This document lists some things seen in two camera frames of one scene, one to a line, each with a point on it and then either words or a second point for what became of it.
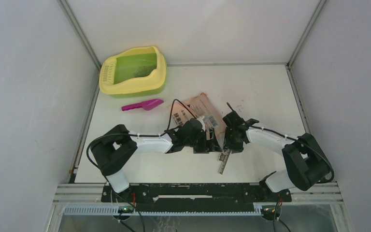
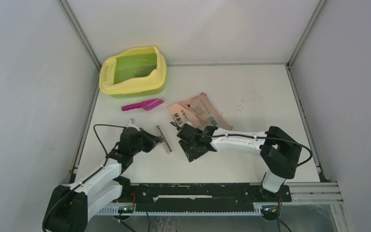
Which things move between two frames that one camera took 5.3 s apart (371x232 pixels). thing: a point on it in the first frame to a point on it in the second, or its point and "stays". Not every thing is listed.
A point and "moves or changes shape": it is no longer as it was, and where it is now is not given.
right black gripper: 228,145 to 190,154
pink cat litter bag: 200,106 stays
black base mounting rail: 190,197 stays
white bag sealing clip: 223,157 moves or changes shape
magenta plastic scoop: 147,105 stays
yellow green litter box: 135,73 stays
